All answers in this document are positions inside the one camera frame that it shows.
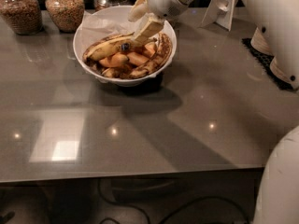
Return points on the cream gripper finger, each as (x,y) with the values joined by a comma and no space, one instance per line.
(138,10)
(149,26)

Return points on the orange fruit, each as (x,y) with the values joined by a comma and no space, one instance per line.
(115,60)
(148,50)
(136,58)

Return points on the black rubber mat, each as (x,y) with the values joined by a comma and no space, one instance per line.
(264,61)

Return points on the lower stack paper bowls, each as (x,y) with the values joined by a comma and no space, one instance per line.
(281,71)

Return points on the small bottom banana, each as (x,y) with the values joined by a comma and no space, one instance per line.
(117,72)

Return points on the orange fruit left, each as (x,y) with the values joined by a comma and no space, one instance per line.
(115,60)

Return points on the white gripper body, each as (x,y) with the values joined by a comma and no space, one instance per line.
(163,0)

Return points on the white bowl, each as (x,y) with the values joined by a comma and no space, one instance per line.
(127,53)

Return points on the white paper liner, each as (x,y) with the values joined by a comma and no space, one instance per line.
(100,24)

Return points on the upper stack paper bowls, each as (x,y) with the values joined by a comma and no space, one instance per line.
(259,43)

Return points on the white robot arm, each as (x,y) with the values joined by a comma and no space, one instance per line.
(278,197)

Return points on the spotted yellow banana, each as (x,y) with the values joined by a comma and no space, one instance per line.
(111,45)

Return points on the grain jar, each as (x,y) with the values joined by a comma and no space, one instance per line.
(67,15)
(22,16)

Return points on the stack paper bowls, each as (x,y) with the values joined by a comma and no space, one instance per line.
(281,71)
(259,43)

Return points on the orange fruit middle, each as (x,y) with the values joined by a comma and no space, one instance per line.
(136,58)

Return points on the far left grain jar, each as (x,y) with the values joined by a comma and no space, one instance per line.
(22,16)

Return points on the orange fruit right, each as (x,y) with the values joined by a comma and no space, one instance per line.
(148,50)

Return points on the right curved spotted banana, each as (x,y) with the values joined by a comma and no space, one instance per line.
(157,61)

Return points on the white folded card stand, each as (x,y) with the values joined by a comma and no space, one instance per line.
(220,12)

